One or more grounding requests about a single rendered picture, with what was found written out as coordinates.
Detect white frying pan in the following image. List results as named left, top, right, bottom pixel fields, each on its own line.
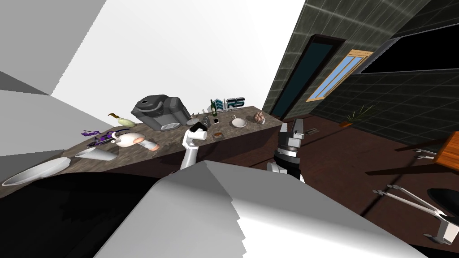
left=231, top=114, right=248, bottom=129

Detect pale green squash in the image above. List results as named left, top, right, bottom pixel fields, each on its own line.
left=108, top=112, right=137, bottom=128

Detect grey coffee machine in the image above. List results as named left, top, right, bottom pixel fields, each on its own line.
left=130, top=95, right=192, bottom=132

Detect orange wooden table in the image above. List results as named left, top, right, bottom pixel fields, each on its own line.
left=433, top=130, right=459, bottom=172

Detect white cone cup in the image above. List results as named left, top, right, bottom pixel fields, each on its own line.
left=74, top=146, right=119, bottom=162

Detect potted green plant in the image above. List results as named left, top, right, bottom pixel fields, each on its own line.
left=338, top=103, right=378, bottom=129

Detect large white bowl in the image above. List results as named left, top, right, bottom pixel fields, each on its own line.
left=1, top=156, right=71, bottom=187

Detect grey letter sign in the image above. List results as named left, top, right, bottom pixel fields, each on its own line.
left=209, top=97, right=247, bottom=114

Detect wooden framed window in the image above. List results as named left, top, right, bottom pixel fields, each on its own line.
left=305, top=49, right=374, bottom=103

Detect black white chair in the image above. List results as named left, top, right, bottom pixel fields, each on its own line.
left=372, top=184, right=459, bottom=246

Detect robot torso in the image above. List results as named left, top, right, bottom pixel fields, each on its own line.
left=94, top=160, right=428, bottom=258

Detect dark door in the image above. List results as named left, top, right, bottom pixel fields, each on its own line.
left=268, top=34, right=347, bottom=121

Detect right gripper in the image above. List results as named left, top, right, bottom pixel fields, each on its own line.
left=281, top=119, right=306, bottom=148

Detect purple black spray toy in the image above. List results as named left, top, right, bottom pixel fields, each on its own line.
left=81, top=128, right=130, bottom=147

